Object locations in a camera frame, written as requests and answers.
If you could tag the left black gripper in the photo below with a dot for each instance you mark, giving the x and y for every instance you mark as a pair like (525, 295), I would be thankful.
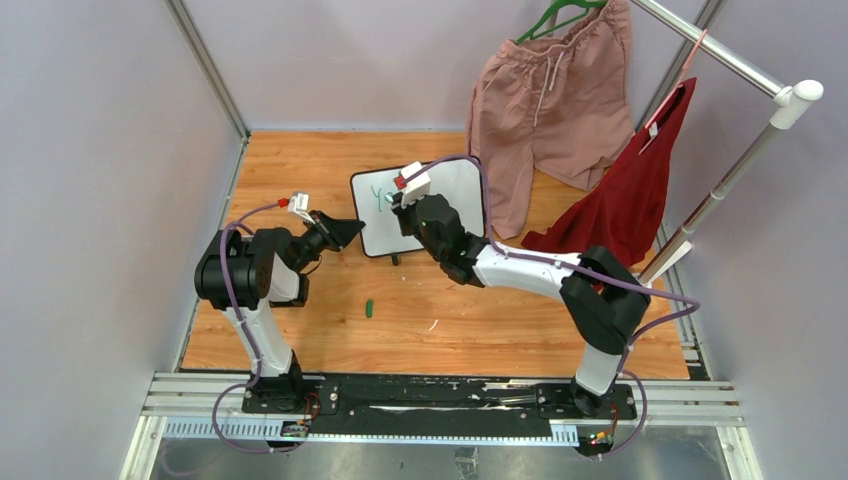
(335, 234)

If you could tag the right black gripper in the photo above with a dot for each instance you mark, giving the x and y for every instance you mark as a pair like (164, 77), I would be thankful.
(403, 213)

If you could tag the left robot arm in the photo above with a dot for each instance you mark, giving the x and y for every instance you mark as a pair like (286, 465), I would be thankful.
(247, 278)

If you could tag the dark red garment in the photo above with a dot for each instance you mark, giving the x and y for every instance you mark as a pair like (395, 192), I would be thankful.
(624, 211)

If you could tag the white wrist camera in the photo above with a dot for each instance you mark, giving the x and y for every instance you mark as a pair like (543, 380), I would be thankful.
(413, 183)
(297, 204)

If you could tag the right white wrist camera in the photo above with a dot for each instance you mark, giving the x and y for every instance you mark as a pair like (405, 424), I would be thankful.
(413, 183)

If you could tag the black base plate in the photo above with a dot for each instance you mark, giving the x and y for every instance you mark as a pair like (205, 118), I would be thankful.
(451, 406)

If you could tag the pink shorts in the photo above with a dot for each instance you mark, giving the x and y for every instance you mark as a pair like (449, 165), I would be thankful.
(557, 105)

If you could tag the aluminium rail frame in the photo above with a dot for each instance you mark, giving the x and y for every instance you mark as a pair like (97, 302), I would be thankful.
(181, 407)

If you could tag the pink clothes hanger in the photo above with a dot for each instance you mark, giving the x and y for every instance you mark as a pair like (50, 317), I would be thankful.
(651, 125)

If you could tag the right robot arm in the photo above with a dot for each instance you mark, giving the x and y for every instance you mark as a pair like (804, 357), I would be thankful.
(604, 300)

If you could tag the metal clothes rack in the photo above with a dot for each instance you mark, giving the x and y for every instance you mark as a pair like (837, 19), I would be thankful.
(756, 41)

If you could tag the small black-framed whiteboard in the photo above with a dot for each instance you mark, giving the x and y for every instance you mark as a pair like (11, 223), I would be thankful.
(458, 181)

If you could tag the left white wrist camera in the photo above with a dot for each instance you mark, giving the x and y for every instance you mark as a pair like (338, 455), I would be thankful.
(297, 204)

